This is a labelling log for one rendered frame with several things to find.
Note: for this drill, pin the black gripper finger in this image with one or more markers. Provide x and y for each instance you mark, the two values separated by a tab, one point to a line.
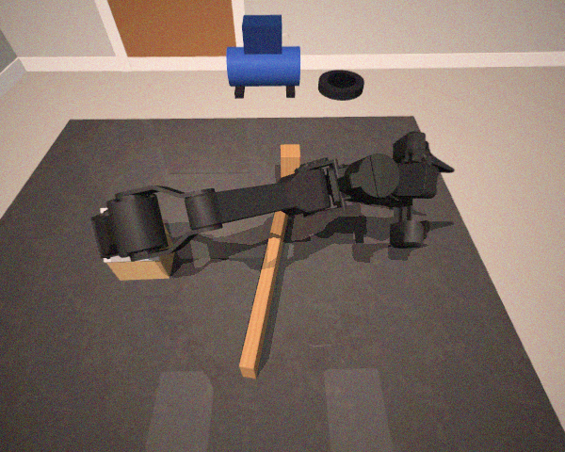
431	225
442	167

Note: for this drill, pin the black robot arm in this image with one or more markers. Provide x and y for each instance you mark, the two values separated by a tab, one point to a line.
132	225

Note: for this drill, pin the wooden post with slot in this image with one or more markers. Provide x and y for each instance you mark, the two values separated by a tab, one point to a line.
290	159

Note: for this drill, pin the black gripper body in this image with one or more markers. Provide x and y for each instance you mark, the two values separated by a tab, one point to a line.
406	233

